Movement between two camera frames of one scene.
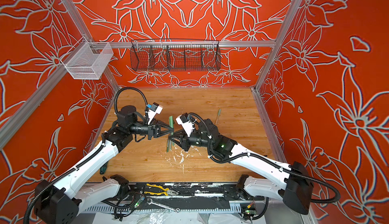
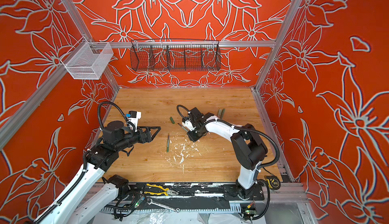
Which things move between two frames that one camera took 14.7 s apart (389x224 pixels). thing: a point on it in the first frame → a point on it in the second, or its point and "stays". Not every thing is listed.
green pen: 172,142 → 222,113
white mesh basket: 87,60 stays
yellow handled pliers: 166,192 stays
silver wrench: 149,201 stays
